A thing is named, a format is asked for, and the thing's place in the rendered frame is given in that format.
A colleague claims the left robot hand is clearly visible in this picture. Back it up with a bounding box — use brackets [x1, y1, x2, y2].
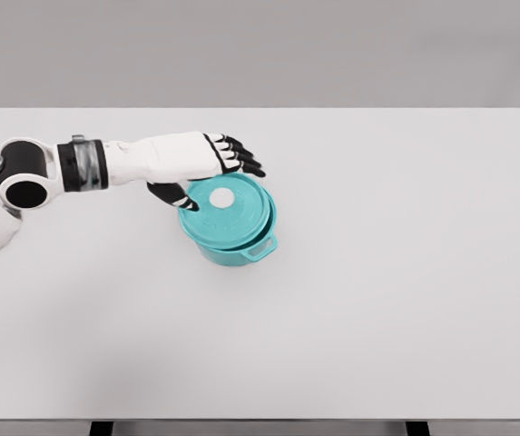
[145, 131, 267, 213]

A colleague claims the teal pot lid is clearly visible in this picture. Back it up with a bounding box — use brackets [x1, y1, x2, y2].
[177, 173, 273, 252]

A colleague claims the teal pot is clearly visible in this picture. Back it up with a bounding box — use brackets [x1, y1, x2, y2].
[186, 186, 280, 267]

